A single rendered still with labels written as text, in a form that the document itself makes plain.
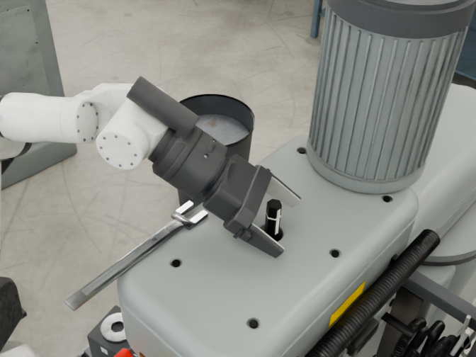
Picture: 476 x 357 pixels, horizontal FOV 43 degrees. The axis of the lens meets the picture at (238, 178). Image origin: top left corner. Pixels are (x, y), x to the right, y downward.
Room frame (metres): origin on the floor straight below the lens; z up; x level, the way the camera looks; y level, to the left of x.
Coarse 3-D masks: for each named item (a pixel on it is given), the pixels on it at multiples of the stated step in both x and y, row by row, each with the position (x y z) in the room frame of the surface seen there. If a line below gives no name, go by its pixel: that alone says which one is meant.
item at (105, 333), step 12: (108, 312) 0.96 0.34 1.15; (120, 312) 0.96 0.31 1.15; (108, 324) 0.91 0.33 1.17; (120, 324) 0.92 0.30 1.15; (96, 336) 0.88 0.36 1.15; (108, 336) 0.88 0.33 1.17; (120, 336) 0.88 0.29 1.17; (96, 348) 0.87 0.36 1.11; (108, 348) 0.85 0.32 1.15; (120, 348) 0.85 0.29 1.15
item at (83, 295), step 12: (192, 204) 0.65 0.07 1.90; (180, 216) 0.62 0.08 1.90; (204, 216) 0.62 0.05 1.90; (168, 228) 0.60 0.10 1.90; (180, 228) 0.60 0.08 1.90; (156, 240) 0.57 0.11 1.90; (132, 252) 0.55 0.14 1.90; (144, 252) 0.55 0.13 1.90; (120, 264) 0.53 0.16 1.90; (132, 264) 0.53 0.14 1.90; (108, 276) 0.50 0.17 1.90; (84, 288) 0.48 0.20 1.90; (96, 288) 0.48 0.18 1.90; (72, 300) 0.46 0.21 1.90; (84, 300) 0.46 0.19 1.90
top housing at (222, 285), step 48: (288, 144) 0.81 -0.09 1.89; (336, 192) 0.69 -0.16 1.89; (192, 240) 0.58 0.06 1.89; (240, 240) 0.58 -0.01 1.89; (288, 240) 0.59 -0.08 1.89; (336, 240) 0.59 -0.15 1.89; (384, 240) 0.61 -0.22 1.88; (144, 288) 0.49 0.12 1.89; (192, 288) 0.49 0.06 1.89; (240, 288) 0.50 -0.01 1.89; (288, 288) 0.50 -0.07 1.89; (336, 288) 0.51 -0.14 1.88; (144, 336) 0.46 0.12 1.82; (192, 336) 0.42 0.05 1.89; (240, 336) 0.42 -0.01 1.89; (288, 336) 0.43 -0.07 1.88
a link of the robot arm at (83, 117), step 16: (80, 96) 0.69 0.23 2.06; (96, 96) 0.69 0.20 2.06; (112, 96) 0.70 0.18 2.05; (64, 112) 0.66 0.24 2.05; (80, 112) 0.67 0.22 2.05; (96, 112) 0.70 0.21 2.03; (112, 112) 0.70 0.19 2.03; (64, 128) 0.65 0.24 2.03; (80, 128) 0.65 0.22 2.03; (96, 128) 0.68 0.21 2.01
